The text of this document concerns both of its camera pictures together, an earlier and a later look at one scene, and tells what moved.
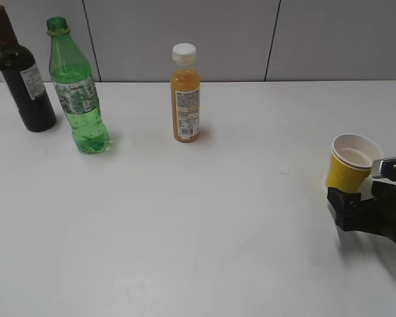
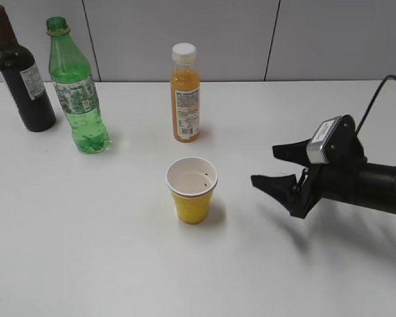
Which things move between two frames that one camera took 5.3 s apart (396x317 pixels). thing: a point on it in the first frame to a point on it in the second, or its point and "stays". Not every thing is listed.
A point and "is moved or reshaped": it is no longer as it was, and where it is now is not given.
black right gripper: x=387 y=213 to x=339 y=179
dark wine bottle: x=20 y=70 stays
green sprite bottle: x=77 y=91 stays
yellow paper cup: x=350 y=160 is moved or reshaped
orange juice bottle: x=185 y=91 stays
